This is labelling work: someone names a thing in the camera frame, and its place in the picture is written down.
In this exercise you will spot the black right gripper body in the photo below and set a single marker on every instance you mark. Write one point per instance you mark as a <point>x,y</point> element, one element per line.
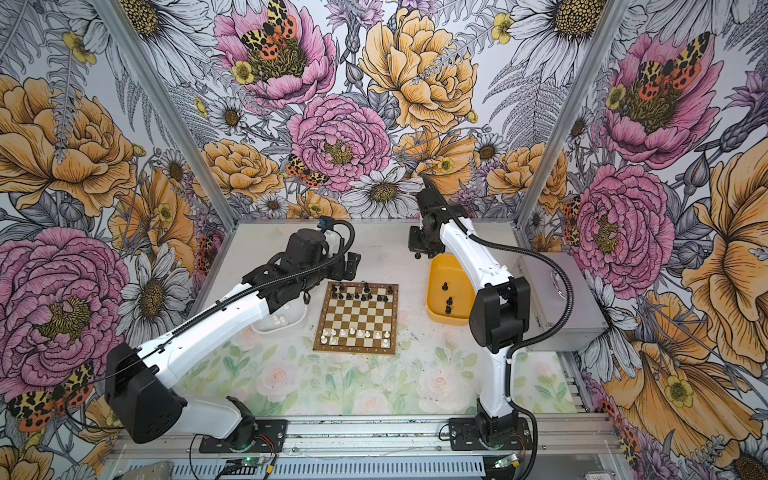
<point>420,240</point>

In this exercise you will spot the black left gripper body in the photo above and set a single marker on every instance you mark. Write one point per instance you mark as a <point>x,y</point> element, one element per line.
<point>335,270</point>

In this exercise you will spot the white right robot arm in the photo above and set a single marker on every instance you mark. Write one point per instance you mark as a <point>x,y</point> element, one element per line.
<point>500,314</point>

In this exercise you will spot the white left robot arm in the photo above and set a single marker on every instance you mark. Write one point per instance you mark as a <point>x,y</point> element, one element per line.
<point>140,382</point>

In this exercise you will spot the wooden chess board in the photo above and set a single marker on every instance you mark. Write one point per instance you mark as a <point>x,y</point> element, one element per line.
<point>358,317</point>

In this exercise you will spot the yellow plastic bin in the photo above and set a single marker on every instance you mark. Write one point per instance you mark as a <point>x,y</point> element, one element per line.
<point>446,268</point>

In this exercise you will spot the white plastic bin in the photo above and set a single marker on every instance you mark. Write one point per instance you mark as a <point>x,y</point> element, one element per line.
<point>289,318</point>

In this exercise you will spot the floral table mat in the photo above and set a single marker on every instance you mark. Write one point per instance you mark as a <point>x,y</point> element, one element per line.
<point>436,370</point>

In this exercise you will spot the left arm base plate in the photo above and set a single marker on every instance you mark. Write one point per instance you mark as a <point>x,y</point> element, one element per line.
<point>251,436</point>

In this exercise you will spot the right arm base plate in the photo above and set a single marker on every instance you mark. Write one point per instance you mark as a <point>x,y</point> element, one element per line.
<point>480,433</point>

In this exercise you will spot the white cable duct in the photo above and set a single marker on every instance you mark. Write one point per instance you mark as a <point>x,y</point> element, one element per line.
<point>462,467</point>

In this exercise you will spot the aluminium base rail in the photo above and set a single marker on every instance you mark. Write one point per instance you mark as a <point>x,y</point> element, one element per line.
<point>368,436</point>

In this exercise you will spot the aluminium corner post right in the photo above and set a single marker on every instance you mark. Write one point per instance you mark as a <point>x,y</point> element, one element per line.
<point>599,48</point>

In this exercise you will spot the aluminium corner post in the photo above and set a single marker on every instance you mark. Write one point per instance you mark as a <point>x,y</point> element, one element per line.
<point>599,48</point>
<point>118,24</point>

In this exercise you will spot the aluminium corner post left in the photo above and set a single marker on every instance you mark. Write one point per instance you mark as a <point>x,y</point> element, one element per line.
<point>118,24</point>

